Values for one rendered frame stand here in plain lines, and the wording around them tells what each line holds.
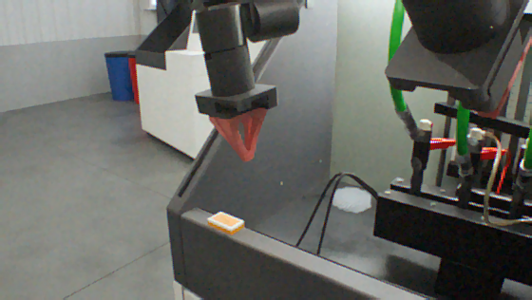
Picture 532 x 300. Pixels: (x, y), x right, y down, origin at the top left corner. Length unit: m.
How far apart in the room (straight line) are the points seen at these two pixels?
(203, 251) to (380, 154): 0.55
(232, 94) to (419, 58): 0.27
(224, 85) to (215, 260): 0.30
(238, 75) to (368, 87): 0.57
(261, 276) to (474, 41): 0.44
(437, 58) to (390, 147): 0.76
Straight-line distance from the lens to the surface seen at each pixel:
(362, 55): 0.99
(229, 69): 0.47
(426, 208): 0.65
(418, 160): 0.64
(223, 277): 0.65
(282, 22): 0.50
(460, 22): 0.23
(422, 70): 0.25
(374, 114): 0.99
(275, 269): 0.56
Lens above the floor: 1.26
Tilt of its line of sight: 19 degrees down
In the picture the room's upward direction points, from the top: straight up
